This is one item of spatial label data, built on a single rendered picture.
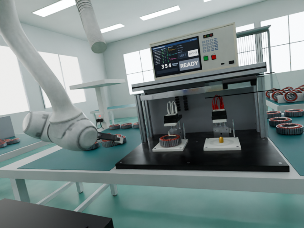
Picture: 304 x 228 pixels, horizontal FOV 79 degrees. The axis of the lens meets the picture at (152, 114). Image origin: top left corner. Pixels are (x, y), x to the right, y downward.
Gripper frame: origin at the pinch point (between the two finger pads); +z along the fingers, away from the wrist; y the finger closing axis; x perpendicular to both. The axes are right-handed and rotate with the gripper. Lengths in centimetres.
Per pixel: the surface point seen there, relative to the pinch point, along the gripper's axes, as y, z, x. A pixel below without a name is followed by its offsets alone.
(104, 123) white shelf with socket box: -71, 57, 27
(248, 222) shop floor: 49, 100, -46
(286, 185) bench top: 73, 3, -15
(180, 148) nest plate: 34.5, 10.0, -3.1
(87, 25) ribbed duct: -77, 22, 123
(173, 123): 28.6, 14.1, 10.3
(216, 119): 49, 19, 12
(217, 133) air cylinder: 46, 29, 7
